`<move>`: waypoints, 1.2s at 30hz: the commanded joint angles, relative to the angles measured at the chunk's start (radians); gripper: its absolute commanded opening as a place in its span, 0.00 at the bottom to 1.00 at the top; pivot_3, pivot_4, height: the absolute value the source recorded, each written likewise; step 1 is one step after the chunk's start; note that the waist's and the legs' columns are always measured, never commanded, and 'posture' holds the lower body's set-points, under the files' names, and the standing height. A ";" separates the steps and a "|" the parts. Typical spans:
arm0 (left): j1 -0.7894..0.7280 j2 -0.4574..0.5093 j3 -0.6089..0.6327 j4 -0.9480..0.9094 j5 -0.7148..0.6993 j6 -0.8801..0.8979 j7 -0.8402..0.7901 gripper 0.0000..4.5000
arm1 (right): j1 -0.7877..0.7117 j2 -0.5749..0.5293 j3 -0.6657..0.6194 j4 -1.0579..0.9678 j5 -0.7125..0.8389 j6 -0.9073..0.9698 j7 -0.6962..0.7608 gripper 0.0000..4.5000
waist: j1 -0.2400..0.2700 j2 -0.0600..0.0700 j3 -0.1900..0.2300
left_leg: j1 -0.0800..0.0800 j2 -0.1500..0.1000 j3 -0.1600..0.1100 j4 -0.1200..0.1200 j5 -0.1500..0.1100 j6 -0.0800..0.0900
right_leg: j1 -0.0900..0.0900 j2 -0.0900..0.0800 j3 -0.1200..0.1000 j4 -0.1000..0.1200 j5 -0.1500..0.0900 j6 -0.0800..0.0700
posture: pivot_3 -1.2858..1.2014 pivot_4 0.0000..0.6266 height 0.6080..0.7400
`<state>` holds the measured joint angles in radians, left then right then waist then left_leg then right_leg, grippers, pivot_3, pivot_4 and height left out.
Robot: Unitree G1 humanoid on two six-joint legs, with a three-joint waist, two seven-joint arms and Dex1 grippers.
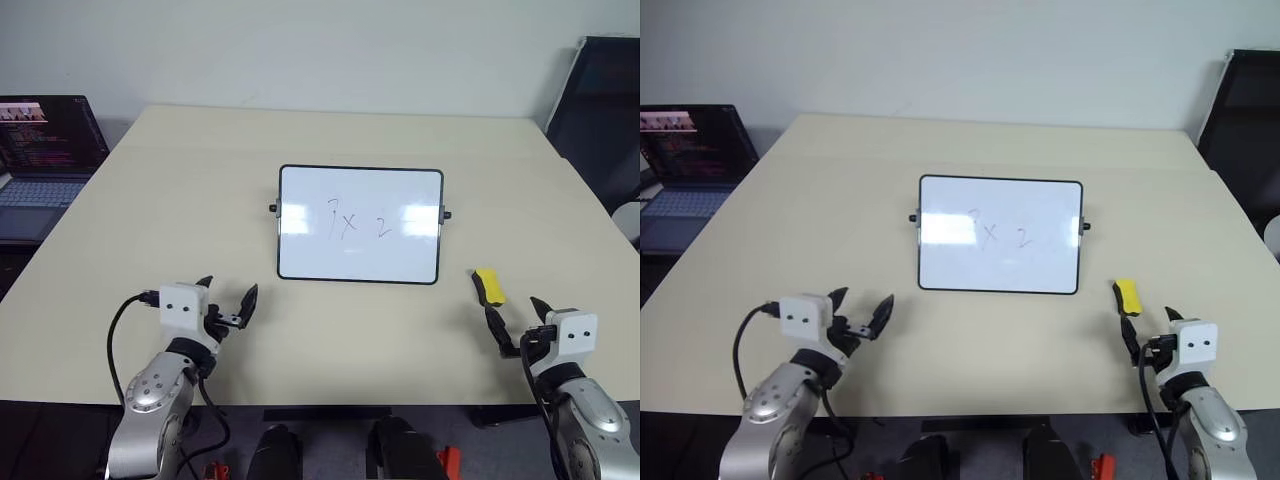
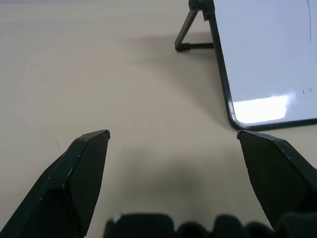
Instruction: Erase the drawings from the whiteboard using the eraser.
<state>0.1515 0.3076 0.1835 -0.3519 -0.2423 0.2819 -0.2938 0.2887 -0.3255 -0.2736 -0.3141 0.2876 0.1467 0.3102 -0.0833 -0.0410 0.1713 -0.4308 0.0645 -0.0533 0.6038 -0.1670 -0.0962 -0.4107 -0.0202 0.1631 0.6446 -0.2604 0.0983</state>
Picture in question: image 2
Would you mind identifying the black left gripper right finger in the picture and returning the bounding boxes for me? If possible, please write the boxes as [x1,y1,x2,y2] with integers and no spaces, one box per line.
[237,130,317,234]

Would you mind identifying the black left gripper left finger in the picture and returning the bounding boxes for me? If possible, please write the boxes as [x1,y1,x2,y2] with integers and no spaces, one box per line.
[0,129,111,238]

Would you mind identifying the black-framed whiteboard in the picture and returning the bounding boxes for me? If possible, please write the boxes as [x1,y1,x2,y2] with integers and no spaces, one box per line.
[209,0,317,132]

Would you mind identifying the black whiteboard stand leg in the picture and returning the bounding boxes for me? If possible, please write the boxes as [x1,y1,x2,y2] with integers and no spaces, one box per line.
[174,0,215,52]

